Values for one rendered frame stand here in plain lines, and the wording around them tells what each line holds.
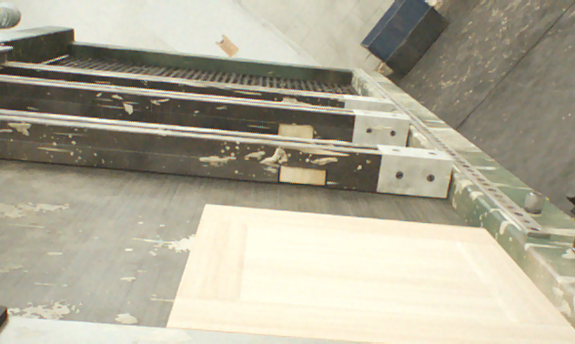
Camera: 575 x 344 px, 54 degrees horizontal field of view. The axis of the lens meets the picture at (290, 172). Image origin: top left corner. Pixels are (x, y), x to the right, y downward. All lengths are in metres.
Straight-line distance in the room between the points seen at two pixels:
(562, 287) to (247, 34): 4.12
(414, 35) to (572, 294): 4.52
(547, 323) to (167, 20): 4.28
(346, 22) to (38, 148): 5.20
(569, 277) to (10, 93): 1.15
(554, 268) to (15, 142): 0.83
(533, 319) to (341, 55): 5.53
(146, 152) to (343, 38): 5.17
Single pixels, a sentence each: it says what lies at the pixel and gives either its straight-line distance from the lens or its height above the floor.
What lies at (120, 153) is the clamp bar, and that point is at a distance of 1.00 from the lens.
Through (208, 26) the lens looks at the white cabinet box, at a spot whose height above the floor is 1.57.
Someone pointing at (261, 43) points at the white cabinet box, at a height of 1.17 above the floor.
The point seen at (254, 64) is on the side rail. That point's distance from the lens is 2.25.
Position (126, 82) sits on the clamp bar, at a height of 1.49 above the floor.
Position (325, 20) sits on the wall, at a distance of 6.03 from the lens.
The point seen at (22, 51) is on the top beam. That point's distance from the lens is 1.99.
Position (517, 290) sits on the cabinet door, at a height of 0.92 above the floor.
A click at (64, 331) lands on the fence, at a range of 0.50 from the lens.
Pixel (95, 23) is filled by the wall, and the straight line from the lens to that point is 6.35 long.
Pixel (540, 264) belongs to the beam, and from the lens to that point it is 0.73.
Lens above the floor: 1.34
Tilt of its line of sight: 12 degrees down
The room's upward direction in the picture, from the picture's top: 53 degrees counter-clockwise
